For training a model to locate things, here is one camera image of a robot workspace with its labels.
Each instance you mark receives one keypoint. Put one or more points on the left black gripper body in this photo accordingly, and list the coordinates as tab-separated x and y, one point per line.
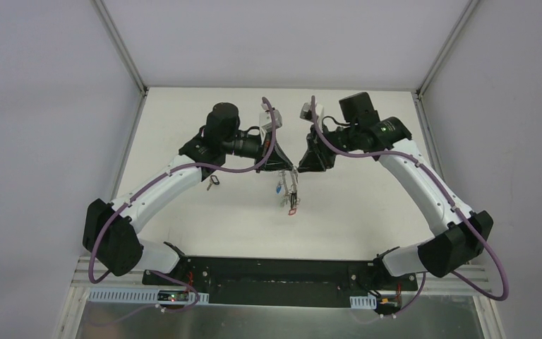
265	152

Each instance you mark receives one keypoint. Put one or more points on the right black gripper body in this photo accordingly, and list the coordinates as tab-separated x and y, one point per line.
315	150

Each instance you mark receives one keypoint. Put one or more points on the large metal keyring disc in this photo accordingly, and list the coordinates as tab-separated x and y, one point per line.
289	193

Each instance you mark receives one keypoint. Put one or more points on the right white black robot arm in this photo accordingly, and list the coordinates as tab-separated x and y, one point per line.
458	230

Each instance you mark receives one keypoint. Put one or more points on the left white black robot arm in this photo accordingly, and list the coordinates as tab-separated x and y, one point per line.
111	232

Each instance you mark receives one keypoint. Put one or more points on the key with black tag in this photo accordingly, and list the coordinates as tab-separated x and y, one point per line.
213	181

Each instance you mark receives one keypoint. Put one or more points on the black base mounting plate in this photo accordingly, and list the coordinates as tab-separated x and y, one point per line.
282	282

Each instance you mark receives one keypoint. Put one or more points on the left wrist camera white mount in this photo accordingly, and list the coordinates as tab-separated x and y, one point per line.
267	121

